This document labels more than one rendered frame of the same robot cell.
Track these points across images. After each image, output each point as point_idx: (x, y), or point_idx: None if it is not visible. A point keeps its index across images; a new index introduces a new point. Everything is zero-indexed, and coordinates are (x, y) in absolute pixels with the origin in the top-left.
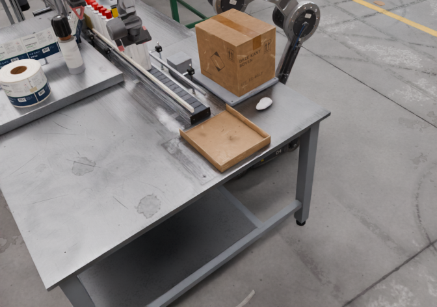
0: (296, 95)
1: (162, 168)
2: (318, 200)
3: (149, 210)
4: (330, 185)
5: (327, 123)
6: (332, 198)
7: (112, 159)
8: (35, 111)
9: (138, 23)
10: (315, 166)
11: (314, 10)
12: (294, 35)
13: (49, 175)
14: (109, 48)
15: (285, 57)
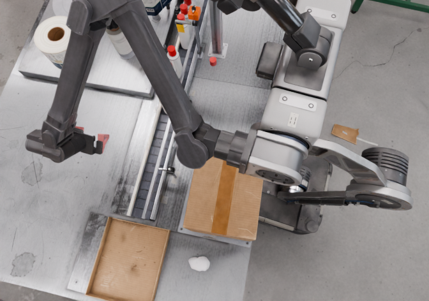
0: (239, 282)
1: (64, 238)
2: (258, 289)
3: (18, 268)
4: (281, 289)
5: (359, 235)
6: (269, 300)
7: (52, 189)
8: (57, 78)
9: (57, 159)
10: (294, 261)
11: (401, 204)
12: (355, 198)
13: (10, 158)
14: (167, 50)
15: (330, 197)
